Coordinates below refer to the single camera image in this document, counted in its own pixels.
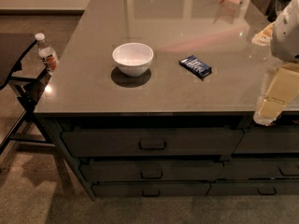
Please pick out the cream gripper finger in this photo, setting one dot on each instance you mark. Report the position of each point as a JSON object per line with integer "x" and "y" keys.
{"x": 279, "y": 87}
{"x": 263, "y": 38}

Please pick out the drawer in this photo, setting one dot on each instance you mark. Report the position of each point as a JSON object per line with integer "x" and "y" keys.
{"x": 269, "y": 188}
{"x": 269, "y": 140}
{"x": 151, "y": 142}
{"x": 151, "y": 189}
{"x": 260, "y": 169}
{"x": 155, "y": 170}

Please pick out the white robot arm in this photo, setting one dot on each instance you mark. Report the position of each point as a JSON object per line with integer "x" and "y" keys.
{"x": 284, "y": 42}

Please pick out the blue snack bar wrapper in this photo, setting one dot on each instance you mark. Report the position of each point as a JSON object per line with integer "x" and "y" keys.
{"x": 196, "y": 66}

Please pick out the white ceramic bowl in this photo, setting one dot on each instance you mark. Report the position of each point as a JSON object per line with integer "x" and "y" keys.
{"x": 133, "y": 59}

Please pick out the clear plastic water bottle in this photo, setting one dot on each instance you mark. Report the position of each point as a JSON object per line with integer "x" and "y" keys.
{"x": 46, "y": 53}

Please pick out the dark folding chair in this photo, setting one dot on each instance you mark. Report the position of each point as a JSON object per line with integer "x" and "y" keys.
{"x": 27, "y": 129}

